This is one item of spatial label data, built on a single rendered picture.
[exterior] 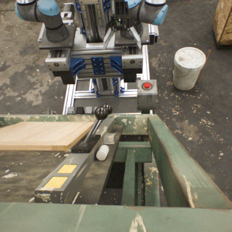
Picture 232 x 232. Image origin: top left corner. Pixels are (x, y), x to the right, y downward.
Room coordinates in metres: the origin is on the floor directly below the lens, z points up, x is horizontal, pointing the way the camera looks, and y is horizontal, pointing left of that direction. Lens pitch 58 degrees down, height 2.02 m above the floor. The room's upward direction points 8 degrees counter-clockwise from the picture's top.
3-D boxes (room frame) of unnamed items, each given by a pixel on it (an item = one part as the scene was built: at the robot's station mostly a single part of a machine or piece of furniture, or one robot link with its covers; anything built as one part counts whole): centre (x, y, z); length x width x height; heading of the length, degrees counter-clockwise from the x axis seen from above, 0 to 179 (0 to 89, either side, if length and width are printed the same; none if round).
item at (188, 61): (1.62, -0.82, 0.24); 0.32 x 0.30 x 0.47; 82
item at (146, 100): (0.88, -0.21, 0.84); 0.12 x 0.12 x 0.18; 81
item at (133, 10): (1.26, -0.19, 1.20); 0.13 x 0.12 x 0.14; 57
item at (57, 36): (1.33, 0.31, 1.09); 0.15 x 0.15 x 0.10
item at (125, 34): (1.26, -0.18, 1.09); 0.15 x 0.15 x 0.10
